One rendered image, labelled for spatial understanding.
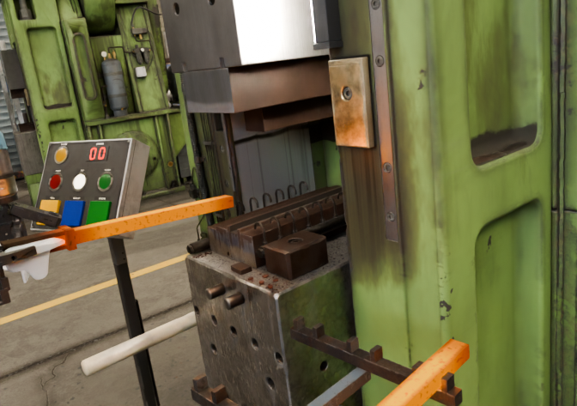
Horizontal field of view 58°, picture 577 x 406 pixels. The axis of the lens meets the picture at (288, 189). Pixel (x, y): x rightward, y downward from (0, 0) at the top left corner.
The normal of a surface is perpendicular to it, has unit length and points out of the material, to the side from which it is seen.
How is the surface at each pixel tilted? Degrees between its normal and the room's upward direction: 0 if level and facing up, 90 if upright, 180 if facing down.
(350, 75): 90
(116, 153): 60
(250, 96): 90
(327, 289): 90
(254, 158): 90
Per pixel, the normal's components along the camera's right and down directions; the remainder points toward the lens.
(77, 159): -0.42, -0.25
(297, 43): 0.64, 0.12
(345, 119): -0.76, 0.25
